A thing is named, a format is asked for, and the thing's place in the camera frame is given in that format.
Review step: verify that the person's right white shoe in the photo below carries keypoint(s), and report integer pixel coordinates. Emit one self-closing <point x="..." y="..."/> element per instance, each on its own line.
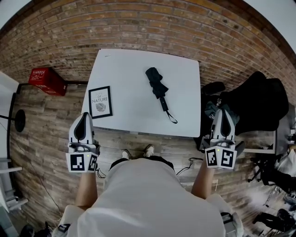
<point x="149" y="151"/>

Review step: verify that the dark green garment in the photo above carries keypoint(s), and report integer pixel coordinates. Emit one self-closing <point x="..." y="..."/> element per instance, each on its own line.
<point x="211" y="110"/>

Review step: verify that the white plastic bag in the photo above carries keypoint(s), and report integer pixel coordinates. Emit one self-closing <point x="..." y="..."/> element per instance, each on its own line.
<point x="286" y="162"/>

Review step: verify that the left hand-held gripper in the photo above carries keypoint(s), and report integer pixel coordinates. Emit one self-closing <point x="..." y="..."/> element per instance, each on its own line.
<point x="78" y="162"/>

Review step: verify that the black framed picture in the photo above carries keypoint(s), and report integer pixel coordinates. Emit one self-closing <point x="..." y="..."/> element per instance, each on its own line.
<point x="100" y="101"/>

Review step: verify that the person's right forearm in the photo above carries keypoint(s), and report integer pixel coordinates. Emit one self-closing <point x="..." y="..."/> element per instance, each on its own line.
<point x="202" y="180"/>

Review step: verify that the person's black shorts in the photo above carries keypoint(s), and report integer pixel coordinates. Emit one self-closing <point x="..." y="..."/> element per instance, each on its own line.
<point x="166" y="160"/>

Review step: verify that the person's white shirt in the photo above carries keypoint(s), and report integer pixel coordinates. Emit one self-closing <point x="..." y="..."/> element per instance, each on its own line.
<point x="148" y="199"/>

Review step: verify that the white table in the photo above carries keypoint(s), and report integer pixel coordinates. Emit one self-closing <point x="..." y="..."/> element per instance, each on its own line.
<point x="138" y="69"/>

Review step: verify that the person's left forearm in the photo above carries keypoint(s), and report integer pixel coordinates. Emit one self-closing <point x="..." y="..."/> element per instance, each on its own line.
<point x="86" y="189"/>

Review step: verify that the black umbrella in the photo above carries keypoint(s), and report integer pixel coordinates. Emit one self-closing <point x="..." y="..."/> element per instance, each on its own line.
<point x="158" y="89"/>

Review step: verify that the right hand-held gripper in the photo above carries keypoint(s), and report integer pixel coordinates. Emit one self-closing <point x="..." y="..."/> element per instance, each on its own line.
<point x="219" y="159"/>

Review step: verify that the black round stand base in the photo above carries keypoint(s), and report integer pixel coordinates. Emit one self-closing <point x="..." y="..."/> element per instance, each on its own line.
<point x="20" y="120"/>

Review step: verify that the person's left white shoe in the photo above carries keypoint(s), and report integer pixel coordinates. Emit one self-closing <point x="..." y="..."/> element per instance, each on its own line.
<point x="126" y="154"/>

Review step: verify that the person's white shoe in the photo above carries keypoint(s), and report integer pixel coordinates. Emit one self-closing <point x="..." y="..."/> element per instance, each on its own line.
<point x="149" y="151"/>
<point x="126" y="154"/>

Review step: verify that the red box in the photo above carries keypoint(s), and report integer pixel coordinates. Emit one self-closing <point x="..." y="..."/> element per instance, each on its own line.
<point x="47" y="79"/>

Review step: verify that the white side desk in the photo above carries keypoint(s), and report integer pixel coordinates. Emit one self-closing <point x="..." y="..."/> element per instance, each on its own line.
<point x="283" y="136"/>

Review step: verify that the black equipment pile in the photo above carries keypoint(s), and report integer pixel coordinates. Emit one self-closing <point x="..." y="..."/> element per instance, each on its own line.
<point x="277" y="220"/>

